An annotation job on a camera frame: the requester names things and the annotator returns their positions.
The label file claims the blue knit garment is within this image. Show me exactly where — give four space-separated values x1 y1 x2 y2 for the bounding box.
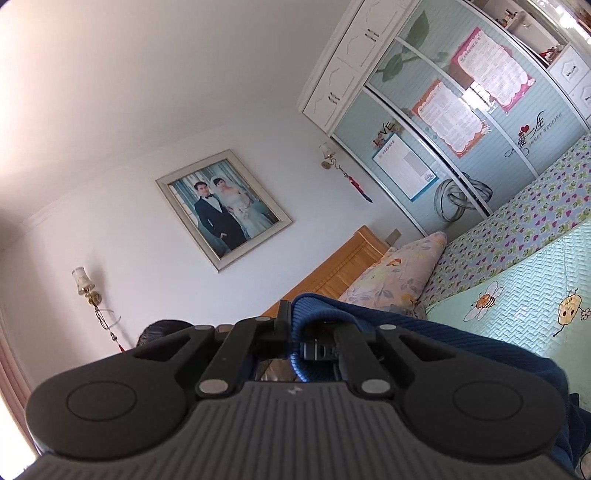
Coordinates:
290 293 590 473

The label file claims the green quilted bed cover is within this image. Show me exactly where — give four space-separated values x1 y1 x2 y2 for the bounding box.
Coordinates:
427 221 591 409

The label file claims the blue bordered poster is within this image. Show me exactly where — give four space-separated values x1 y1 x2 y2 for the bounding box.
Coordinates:
373 134 438 202

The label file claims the orange bordered poster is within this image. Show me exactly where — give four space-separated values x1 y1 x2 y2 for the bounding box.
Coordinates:
412 80 490 158

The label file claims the wall lamp left of photo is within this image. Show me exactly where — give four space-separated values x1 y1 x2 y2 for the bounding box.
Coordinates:
71 267 125 352

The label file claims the wall lamp near wardrobe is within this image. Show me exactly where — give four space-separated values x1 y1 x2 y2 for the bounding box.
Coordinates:
320 142 373 203

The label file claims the framed wedding photo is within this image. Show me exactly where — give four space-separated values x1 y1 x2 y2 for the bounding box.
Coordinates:
156 150 293 271

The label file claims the pink bordered poster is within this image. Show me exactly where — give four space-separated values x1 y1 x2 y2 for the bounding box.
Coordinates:
452 28 536 112

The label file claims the white sliding door wardrobe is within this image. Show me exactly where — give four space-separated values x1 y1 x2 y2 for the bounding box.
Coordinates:
298 1 590 238

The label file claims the wooden headboard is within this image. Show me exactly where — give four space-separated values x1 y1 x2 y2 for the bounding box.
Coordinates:
281 225 390 301

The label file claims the floral pillow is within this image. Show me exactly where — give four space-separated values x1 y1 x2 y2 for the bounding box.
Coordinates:
339 232 448 311

